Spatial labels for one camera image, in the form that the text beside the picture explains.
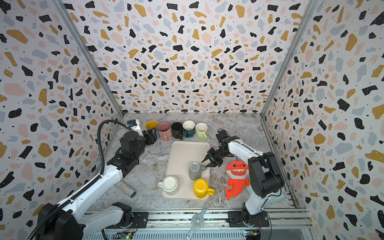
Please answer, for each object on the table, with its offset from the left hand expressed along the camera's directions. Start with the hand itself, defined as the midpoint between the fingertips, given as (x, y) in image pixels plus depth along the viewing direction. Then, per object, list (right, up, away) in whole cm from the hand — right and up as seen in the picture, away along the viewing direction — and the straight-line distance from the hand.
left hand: (150, 127), depth 78 cm
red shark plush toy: (+47, -24, +4) cm, 53 cm away
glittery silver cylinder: (-15, -34, +4) cm, 37 cm away
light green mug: (+26, -1, +26) cm, 37 cm away
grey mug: (+23, -24, +4) cm, 33 cm away
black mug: (+10, -2, +23) cm, 25 cm away
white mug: (+9, -30, +1) cm, 32 cm away
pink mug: (0, -1, +26) cm, 26 cm away
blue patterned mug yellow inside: (-7, +2, +25) cm, 26 cm away
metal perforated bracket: (+25, -47, -4) cm, 53 cm away
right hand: (+26, -19, +7) cm, 33 cm away
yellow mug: (+26, -31, -3) cm, 41 cm away
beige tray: (+13, -18, +22) cm, 31 cm away
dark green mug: (+18, -1, +23) cm, 29 cm away
